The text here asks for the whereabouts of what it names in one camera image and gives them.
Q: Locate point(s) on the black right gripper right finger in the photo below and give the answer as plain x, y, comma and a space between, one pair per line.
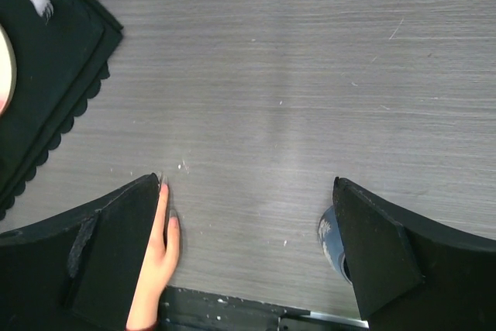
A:
410, 272

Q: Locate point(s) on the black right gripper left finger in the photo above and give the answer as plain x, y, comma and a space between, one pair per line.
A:
78, 270

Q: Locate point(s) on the mannequin hand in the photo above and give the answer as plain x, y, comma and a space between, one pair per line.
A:
158, 266

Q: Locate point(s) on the blue ceramic mug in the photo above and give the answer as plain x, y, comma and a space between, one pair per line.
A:
332, 246

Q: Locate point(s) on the black scalloped placemat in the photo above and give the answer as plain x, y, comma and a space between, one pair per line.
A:
61, 62

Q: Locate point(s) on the pink and cream plate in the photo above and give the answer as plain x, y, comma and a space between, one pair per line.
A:
8, 70

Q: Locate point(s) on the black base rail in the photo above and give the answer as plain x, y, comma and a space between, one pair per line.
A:
187, 309

